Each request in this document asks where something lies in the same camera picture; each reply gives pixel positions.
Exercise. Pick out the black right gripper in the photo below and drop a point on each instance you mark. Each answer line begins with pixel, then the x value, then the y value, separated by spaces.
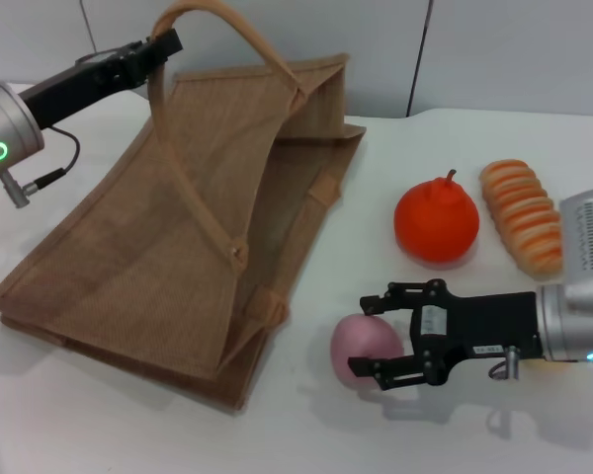
pixel 489 321

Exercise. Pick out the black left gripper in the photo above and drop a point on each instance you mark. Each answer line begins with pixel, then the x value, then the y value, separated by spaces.
pixel 94 74

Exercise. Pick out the pink toy peach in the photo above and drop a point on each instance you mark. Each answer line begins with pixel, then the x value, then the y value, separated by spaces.
pixel 361 340

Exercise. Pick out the brown woven handbag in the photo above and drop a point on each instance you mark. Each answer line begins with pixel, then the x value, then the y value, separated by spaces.
pixel 128 247

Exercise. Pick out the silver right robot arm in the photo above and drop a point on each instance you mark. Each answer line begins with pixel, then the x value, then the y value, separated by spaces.
pixel 573 321

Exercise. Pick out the orange toy pear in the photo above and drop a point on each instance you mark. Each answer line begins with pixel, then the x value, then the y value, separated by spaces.
pixel 435 222

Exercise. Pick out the striped toy bread loaf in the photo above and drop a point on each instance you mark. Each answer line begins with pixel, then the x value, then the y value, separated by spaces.
pixel 519 212

